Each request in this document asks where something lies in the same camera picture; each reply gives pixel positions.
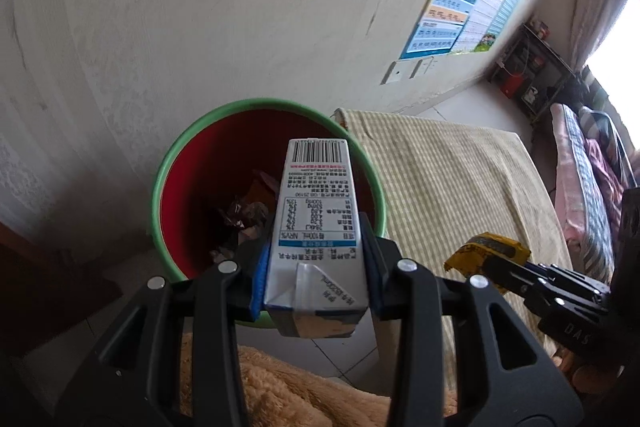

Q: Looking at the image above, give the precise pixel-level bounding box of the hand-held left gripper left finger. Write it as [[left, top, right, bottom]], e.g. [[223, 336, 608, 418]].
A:
[[65, 237, 273, 427]]

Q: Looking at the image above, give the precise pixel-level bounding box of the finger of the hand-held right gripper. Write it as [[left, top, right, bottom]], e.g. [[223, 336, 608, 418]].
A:
[[525, 259, 609, 304], [482, 252, 552, 316]]

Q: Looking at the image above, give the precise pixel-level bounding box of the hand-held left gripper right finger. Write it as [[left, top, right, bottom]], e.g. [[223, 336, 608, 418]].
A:
[[359, 214, 586, 427]]

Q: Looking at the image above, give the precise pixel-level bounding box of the yellow wrapper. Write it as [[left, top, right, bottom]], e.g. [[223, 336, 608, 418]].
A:
[[444, 232, 531, 295]]

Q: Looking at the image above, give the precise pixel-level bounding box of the white milk carton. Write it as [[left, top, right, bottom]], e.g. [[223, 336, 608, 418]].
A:
[[263, 137, 370, 339]]

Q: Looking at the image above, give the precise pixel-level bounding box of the orange snack packet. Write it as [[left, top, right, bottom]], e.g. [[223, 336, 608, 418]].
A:
[[245, 172, 281, 208]]

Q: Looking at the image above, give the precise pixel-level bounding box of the red bin with green rim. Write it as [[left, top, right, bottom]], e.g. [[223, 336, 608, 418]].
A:
[[151, 97, 387, 328]]

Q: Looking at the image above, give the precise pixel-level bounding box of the person's right hand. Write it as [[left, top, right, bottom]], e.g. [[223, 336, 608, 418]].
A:
[[550, 351, 606, 393]]

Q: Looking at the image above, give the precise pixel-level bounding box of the crumpled silver foil wrapper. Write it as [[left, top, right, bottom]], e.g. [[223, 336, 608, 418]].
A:
[[215, 202, 271, 239]]

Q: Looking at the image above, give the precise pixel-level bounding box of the bed with plaid sheet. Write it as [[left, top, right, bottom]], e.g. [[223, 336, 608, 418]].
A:
[[550, 102, 632, 283]]

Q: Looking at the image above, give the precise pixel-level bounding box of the purple quilt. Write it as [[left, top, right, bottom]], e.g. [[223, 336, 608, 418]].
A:
[[582, 137, 632, 228]]

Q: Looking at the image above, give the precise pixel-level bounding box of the tan plush fabric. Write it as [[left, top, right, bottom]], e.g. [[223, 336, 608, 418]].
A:
[[170, 332, 458, 427]]

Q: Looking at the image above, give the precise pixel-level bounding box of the yellow striped tablecloth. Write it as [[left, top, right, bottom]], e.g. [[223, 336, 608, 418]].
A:
[[334, 108, 573, 358]]

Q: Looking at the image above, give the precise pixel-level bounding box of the red container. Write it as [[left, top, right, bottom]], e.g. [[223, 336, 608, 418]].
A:
[[501, 74, 529, 100]]

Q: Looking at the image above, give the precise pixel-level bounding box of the dark wooden furniture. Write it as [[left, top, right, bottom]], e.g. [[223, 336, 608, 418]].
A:
[[0, 222, 123, 358]]

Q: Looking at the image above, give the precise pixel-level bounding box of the dark metal shelf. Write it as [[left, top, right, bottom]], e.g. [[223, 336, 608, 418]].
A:
[[487, 22, 581, 122]]

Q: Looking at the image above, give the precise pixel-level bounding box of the bright window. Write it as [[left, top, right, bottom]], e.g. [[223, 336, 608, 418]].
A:
[[585, 0, 640, 108]]

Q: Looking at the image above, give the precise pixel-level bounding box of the white chart wall poster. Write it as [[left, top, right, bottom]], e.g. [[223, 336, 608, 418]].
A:
[[452, 0, 521, 55]]

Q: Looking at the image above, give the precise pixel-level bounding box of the green-bordered wall poster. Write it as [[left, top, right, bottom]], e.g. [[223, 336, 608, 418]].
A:
[[472, 0, 528, 54]]

